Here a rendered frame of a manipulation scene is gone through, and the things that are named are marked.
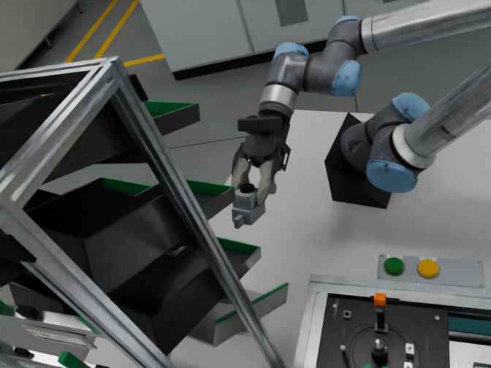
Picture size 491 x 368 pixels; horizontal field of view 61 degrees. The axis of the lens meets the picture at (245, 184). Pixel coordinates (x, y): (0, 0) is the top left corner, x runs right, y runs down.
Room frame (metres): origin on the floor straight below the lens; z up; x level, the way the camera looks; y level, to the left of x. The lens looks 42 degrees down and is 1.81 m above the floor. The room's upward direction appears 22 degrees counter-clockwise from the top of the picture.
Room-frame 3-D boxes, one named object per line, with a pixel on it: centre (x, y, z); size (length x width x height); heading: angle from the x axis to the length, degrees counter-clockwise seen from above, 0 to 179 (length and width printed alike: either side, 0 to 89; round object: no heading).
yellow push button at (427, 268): (0.46, -0.30, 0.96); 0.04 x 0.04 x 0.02
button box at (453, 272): (0.46, -0.30, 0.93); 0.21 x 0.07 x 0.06; 59
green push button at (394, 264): (0.50, -0.24, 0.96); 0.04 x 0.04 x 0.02
